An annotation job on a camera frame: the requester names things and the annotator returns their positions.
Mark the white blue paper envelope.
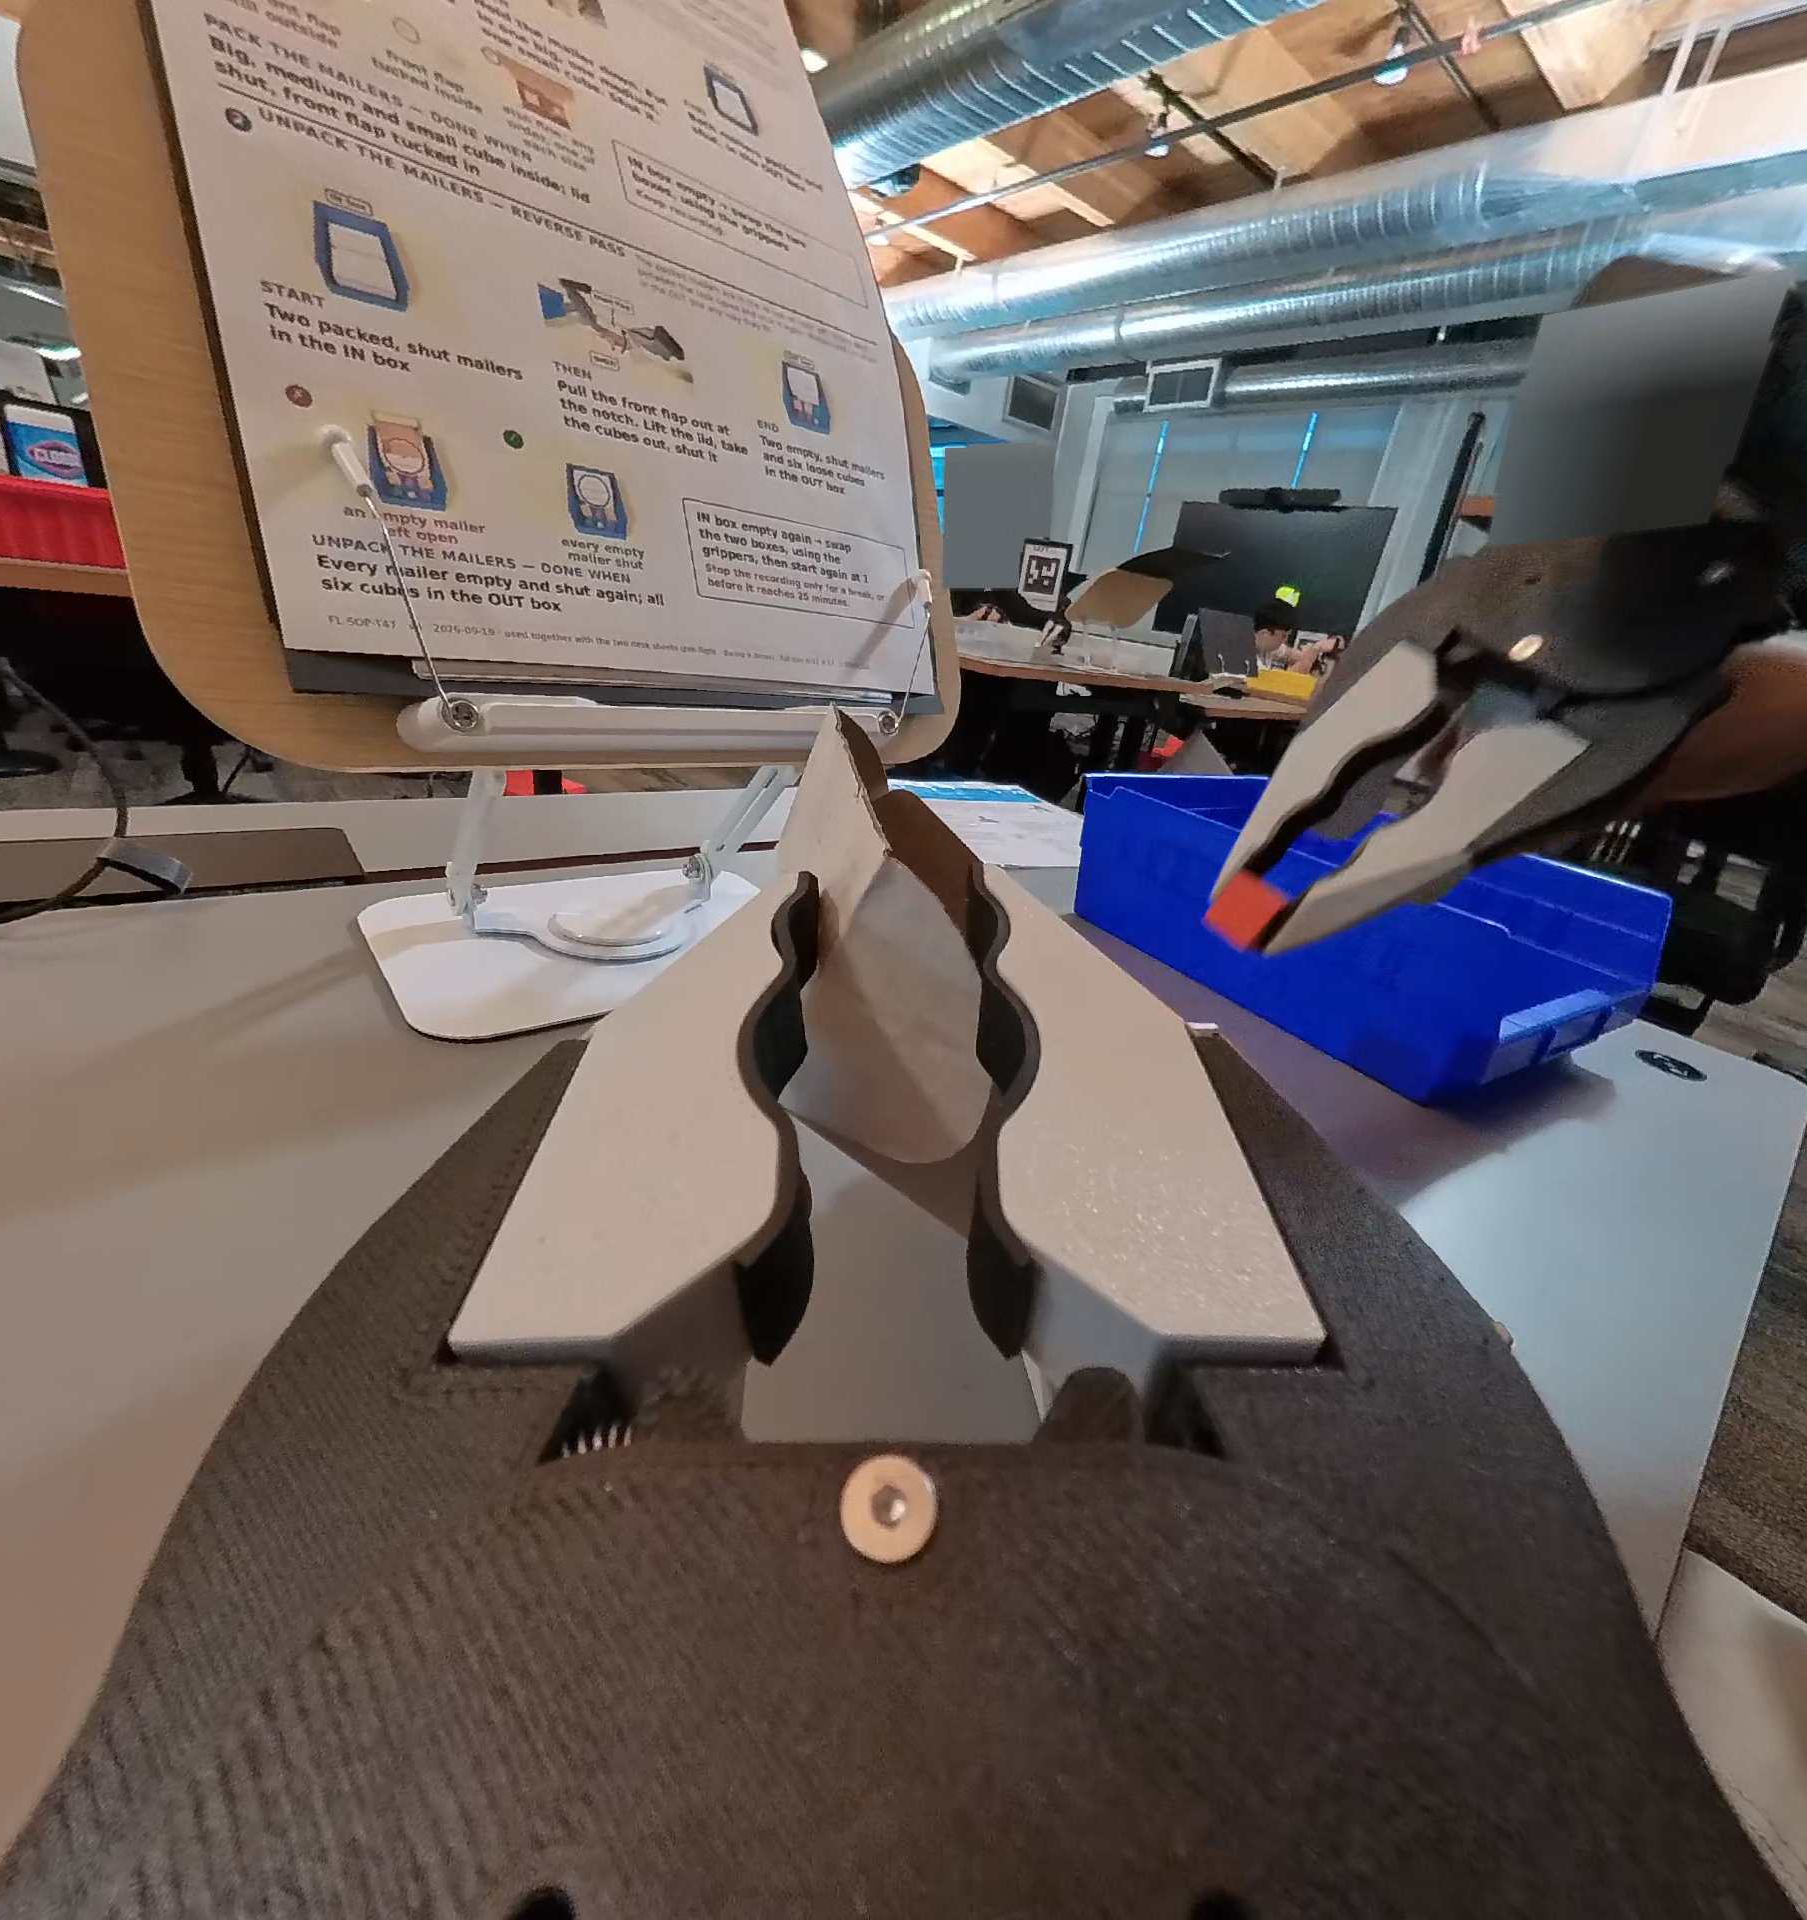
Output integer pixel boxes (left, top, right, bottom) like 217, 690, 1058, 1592
898, 772, 1094, 872

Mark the grey desk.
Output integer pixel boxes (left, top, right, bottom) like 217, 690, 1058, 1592
0, 781, 1807, 1920

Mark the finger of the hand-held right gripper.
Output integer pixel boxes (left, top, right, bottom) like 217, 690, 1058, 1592
1253, 726, 1595, 955
1222, 641, 1446, 919

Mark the red ribbed container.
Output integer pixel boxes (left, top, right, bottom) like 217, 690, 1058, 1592
0, 465, 133, 565

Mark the small orange-red cube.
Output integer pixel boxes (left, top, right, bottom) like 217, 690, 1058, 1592
1205, 876, 1304, 955

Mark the printed instruction sheet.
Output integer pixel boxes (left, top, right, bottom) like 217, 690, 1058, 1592
142, 0, 939, 703

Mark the black monitor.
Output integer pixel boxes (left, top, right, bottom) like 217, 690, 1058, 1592
1172, 501, 1401, 629

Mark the blue plastic bin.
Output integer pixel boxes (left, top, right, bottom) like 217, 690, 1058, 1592
1072, 772, 1676, 1109

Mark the white cardboard mailer box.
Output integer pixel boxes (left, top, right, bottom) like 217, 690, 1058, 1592
782, 706, 1019, 1171

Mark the black cable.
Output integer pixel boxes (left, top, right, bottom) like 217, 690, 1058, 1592
0, 629, 194, 925

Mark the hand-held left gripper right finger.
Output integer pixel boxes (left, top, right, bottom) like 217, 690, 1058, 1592
967, 866, 1331, 1370

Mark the wipes package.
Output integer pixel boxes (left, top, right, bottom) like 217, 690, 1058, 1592
0, 384, 110, 492

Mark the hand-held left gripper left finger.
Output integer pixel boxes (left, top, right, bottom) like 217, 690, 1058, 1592
442, 868, 818, 1376

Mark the person's right hand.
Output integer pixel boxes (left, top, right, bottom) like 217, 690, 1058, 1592
1620, 635, 1807, 822

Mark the person's leg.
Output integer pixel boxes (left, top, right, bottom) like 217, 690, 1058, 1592
1652, 1546, 1807, 1920

